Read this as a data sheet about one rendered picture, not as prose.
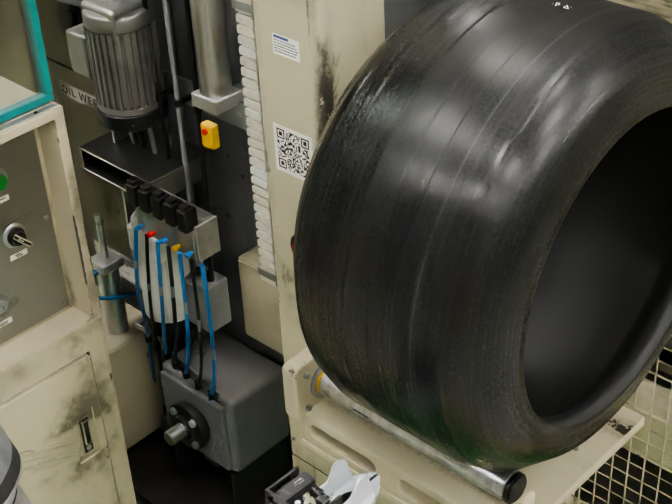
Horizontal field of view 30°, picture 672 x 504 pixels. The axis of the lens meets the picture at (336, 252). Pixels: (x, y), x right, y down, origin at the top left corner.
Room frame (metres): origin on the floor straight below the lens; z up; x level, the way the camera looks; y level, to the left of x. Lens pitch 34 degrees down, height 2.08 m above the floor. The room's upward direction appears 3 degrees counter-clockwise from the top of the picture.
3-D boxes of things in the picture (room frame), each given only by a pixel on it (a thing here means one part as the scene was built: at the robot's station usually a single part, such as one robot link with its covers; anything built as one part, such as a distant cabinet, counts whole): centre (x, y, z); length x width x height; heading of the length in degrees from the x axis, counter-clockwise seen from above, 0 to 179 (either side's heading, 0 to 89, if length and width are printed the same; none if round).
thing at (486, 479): (1.28, -0.10, 0.90); 0.35 x 0.05 x 0.05; 45
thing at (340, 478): (1.07, 0.01, 1.02); 0.09 x 0.03 x 0.06; 135
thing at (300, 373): (1.51, -0.06, 0.90); 0.40 x 0.03 x 0.10; 135
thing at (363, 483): (1.05, -0.01, 1.02); 0.09 x 0.03 x 0.06; 135
